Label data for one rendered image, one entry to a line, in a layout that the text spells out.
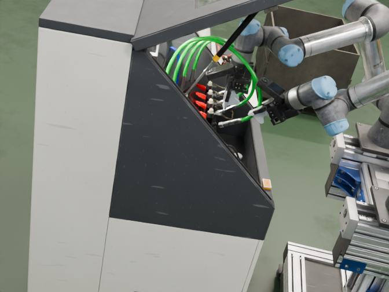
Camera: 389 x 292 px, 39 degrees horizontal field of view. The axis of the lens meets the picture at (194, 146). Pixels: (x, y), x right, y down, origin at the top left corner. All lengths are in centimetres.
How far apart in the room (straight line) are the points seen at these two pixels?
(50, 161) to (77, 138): 14
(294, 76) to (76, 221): 296
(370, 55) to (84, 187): 123
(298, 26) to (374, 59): 309
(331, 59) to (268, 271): 207
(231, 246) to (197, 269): 18
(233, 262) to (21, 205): 152
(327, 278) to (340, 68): 218
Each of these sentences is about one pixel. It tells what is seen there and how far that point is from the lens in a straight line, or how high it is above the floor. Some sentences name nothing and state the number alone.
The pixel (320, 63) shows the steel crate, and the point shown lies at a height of 50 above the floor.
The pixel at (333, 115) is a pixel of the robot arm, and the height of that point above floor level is 136.
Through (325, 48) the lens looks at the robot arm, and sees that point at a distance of 203.
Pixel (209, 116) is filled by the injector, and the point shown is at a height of 109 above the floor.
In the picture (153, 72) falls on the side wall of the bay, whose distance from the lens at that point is 172.
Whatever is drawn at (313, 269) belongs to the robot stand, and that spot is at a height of 21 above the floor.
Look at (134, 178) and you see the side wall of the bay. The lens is 193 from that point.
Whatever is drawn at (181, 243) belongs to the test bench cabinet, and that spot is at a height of 72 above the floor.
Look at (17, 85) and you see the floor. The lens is 450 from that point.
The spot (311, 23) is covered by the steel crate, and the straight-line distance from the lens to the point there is 543.
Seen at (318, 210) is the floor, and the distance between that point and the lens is 377.
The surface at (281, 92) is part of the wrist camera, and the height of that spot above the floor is 134.
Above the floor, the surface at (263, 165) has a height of 95.
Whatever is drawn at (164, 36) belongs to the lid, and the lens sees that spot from 165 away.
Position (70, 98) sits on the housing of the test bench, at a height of 125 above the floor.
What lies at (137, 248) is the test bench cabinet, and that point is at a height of 66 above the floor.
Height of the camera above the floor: 213
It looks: 32 degrees down
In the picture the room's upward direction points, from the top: 13 degrees clockwise
